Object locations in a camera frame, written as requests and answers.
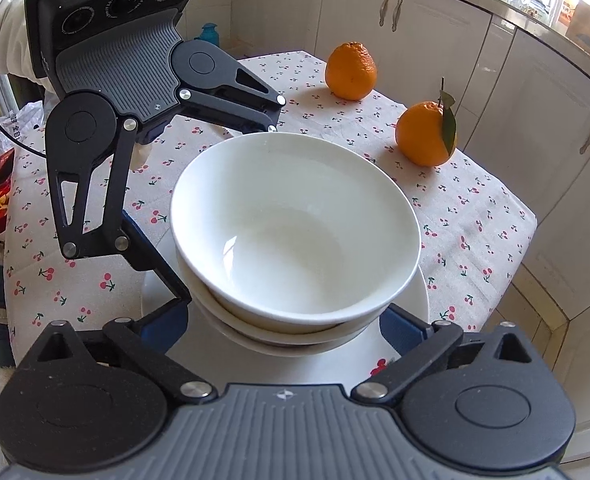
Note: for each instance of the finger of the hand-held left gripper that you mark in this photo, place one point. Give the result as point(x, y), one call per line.
point(260, 117)
point(155, 270)

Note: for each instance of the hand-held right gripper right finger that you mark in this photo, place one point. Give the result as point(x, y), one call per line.
point(404, 330)

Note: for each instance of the orange with green leaf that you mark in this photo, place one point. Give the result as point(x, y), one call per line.
point(422, 132)

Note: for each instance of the blue thermos bottle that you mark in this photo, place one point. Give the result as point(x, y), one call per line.
point(210, 34)

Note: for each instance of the bumpy orange without leaf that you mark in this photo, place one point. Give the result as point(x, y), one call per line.
point(351, 72)

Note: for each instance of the stained white fruit print plate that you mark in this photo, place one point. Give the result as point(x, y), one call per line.
point(275, 367)

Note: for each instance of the red carton box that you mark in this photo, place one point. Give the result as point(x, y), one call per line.
point(2, 170)

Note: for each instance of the person's left forearm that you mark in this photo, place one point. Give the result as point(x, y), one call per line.
point(5, 25)

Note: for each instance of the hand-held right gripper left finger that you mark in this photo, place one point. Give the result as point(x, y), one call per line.
point(167, 327)

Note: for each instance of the white ceramic bowl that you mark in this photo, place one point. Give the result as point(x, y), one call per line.
point(190, 280)
point(295, 240)
point(275, 347)

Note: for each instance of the printed plastic bag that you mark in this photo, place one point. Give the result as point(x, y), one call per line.
point(5, 160)

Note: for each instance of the cherry print tablecloth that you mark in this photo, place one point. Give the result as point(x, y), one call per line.
point(75, 280)

